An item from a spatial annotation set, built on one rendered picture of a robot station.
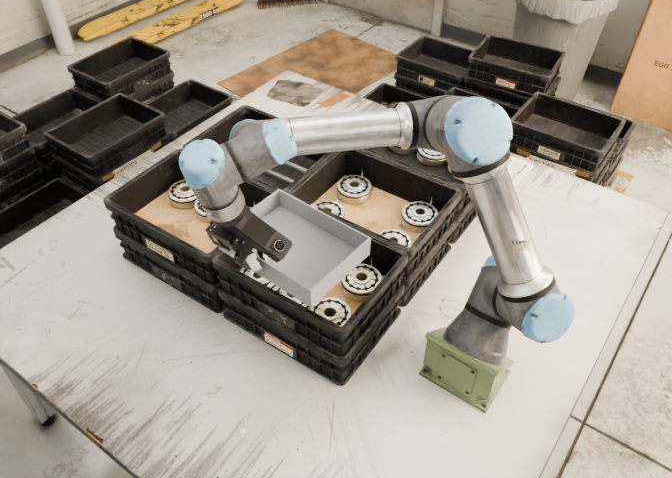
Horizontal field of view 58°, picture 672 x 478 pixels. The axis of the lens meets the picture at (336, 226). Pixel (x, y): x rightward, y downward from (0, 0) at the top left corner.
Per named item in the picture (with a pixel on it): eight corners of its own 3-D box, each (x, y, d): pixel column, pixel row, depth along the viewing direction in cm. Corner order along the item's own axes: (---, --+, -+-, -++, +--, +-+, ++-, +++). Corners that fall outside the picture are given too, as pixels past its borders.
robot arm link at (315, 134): (451, 90, 132) (224, 110, 120) (476, 93, 122) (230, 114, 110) (452, 144, 136) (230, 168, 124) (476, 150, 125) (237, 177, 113)
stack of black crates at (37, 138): (90, 144, 321) (71, 87, 298) (128, 165, 308) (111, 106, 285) (22, 183, 297) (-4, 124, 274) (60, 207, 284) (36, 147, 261)
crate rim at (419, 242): (463, 196, 171) (464, 190, 170) (410, 260, 153) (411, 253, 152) (344, 149, 188) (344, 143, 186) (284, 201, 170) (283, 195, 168)
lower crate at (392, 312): (404, 312, 167) (407, 283, 159) (342, 392, 149) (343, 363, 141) (288, 254, 184) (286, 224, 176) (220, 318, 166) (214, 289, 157)
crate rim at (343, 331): (410, 260, 153) (411, 253, 152) (343, 340, 135) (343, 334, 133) (284, 201, 170) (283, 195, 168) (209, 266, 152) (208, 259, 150)
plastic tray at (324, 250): (369, 254, 136) (370, 237, 132) (311, 307, 124) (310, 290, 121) (280, 205, 148) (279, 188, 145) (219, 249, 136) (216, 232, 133)
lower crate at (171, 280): (288, 253, 184) (285, 224, 176) (220, 318, 166) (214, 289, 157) (191, 204, 200) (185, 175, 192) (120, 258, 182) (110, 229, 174)
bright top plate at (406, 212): (444, 212, 174) (444, 211, 173) (424, 231, 168) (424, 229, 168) (415, 197, 179) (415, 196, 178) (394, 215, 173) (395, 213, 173)
